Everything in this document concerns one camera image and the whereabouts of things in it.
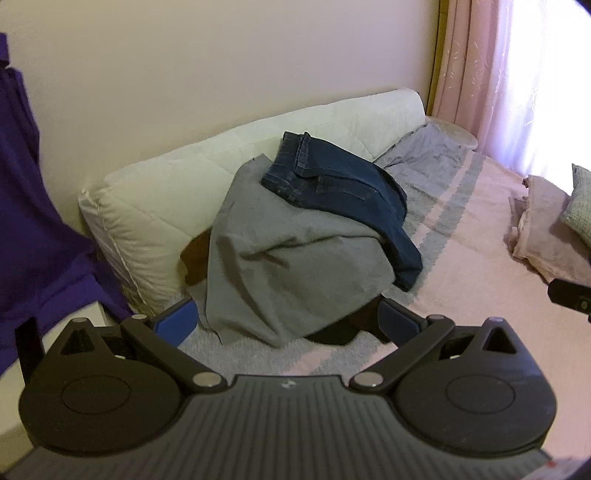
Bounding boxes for dark blue denim jeans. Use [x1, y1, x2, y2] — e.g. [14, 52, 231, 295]
[262, 132, 423, 292]

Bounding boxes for folded beige blanket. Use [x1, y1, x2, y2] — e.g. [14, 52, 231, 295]
[507, 176, 590, 286]

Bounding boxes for green knit pillow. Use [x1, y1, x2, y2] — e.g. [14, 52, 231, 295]
[561, 164, 591, 246]

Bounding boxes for white quilted bolster cushion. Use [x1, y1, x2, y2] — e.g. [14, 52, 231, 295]
[78, 88, 426, 315]

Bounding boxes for purple hanging garment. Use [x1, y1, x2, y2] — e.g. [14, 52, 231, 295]
[1, 42, 131, 370]

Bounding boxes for grey cloth garment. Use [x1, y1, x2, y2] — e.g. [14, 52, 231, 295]
[205, 155, 394, 347]

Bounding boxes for pink curtain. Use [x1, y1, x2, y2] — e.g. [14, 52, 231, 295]
[429, 1, 590, 188]

